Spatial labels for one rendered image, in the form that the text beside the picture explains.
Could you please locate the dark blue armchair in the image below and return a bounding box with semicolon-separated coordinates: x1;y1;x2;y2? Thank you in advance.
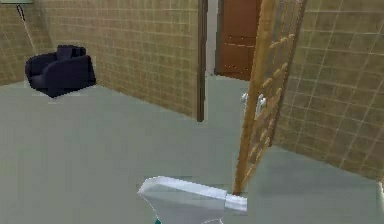
24;44;97;99

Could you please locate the dark brown door frame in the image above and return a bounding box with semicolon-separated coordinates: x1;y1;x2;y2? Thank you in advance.
195;0;209;123

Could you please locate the silver door handle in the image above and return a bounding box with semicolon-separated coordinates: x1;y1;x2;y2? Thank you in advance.
240;92;268;120

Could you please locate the light wooden room door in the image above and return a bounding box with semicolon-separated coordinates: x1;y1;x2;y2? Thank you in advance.
232;0;308;196

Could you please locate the reddish brown wooden door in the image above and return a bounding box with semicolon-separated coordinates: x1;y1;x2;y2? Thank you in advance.
214;0;263;82

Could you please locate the pale wall fixture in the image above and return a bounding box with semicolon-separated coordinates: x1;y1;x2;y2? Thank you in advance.
0;0;35;5

